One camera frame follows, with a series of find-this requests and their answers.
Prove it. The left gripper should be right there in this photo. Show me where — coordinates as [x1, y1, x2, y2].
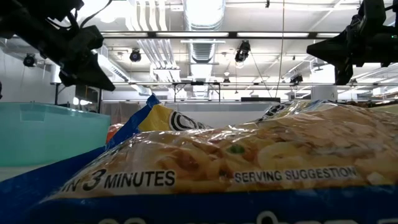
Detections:
[37, 18, 116, 92]

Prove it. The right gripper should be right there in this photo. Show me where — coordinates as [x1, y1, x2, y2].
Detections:
[306, 26, 388, 86]

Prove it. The red-green snack packet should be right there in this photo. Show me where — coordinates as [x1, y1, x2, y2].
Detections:
[106, 123, 126, 144]

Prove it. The blue soy sauce noodle pack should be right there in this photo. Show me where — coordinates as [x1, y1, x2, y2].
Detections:
[0, 93, 398, 224]

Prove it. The green translucent plastic container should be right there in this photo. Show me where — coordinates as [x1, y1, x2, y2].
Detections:
[0, 101, 112, 167]

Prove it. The black monitor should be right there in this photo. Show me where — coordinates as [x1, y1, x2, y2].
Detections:
[240, 96, 281, 103]

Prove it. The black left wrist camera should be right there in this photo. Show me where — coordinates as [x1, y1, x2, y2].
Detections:
[74, 24, 105, 56]

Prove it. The thin hanging cable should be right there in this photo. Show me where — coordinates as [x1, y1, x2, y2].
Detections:
[274, 0, 285, 98]

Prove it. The long black ceiling rail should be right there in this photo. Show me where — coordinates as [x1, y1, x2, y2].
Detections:
[105, 81, 398, 86]

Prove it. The silver air duct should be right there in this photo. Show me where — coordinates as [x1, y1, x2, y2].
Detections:
[182, 0, 227, 99]

